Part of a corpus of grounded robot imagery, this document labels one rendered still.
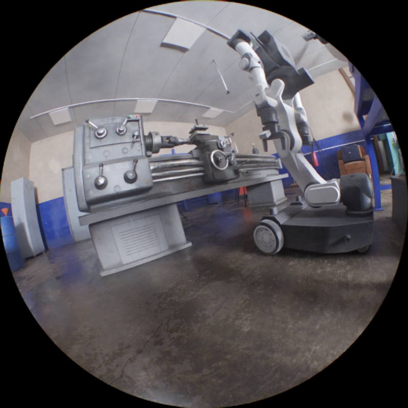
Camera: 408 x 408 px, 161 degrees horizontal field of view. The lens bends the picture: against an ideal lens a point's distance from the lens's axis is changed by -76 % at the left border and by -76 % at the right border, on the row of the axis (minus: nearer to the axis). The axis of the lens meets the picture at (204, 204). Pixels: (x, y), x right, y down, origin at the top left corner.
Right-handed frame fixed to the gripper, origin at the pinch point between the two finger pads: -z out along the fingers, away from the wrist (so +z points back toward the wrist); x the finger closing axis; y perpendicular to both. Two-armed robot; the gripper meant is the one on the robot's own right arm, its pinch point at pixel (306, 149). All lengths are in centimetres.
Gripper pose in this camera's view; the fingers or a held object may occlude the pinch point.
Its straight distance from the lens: 114.5
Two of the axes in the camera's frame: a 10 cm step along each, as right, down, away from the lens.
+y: -8.7, 2.3, -4.4
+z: -1.3, -9.6, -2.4
